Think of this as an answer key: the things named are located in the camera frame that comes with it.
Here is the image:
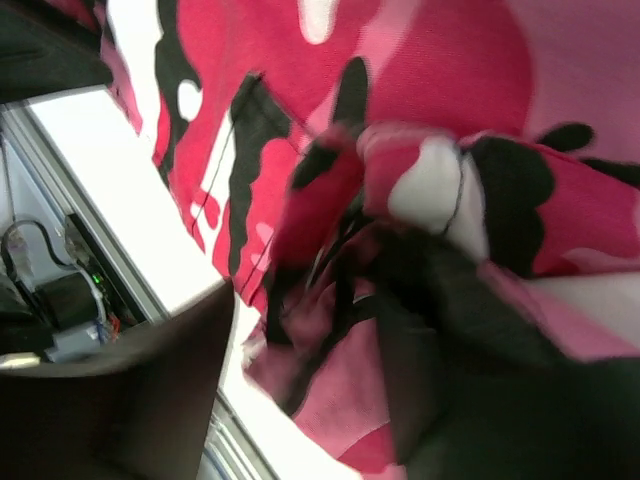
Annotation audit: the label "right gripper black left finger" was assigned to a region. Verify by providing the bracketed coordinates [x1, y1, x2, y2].
[1, 281, 235, 479]

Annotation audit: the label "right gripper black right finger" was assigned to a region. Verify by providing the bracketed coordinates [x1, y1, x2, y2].
[374, 239, 639, 479]

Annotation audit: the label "pink camouflage trousers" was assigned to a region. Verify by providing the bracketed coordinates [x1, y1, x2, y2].
[59, 0, 640, 480]

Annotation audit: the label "aluminium frame rail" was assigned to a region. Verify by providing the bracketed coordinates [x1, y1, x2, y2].
[1, 104, 275, 479]

